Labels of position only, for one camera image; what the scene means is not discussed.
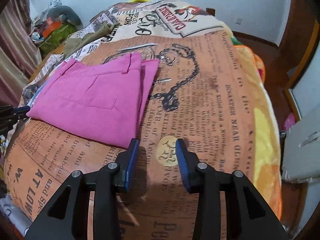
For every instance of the pink pants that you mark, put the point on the pink pants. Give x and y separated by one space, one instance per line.
104 103

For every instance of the wall power socket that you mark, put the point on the wall power socket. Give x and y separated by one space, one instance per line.
238 21

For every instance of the orange yellow blanket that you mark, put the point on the orange yellow blanket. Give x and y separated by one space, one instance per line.
266 175

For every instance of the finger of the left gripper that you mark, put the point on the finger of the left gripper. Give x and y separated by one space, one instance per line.
9 116

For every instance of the newspaper print bed cover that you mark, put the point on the newspaper print bed cover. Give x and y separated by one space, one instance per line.
200 93

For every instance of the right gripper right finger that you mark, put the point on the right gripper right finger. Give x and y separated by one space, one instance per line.
248 215

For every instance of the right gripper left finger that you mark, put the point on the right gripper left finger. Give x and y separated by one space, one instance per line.
65 215

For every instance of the wooden door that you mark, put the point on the wooden door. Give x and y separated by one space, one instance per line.
300 39

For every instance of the olive green garment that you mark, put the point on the olive green garment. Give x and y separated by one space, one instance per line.
72 45

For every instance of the grey plush toy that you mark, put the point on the grey plush toy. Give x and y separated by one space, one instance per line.
65 14

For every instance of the orange box in basket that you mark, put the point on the orange box in basket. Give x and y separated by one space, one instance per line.
49 29

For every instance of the white suitcase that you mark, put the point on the white suitcase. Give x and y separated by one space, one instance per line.
301 150

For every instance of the striped red curtain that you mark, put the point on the striped red curtain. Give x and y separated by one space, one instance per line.
19 55

